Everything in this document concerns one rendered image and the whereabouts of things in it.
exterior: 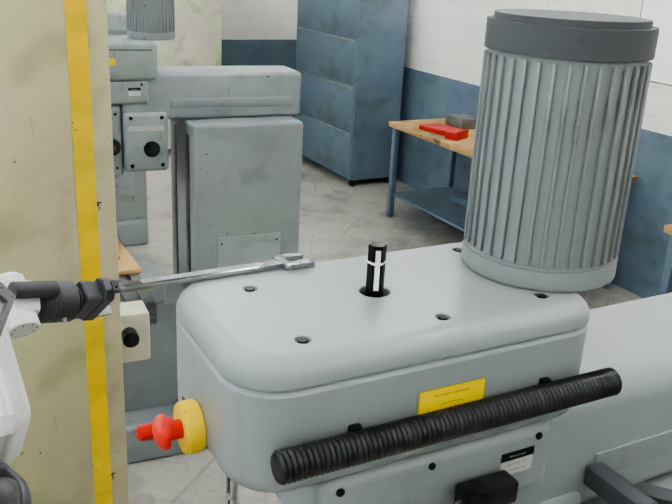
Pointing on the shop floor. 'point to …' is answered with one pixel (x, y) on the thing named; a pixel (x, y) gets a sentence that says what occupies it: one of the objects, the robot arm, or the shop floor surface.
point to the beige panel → (63, 243)
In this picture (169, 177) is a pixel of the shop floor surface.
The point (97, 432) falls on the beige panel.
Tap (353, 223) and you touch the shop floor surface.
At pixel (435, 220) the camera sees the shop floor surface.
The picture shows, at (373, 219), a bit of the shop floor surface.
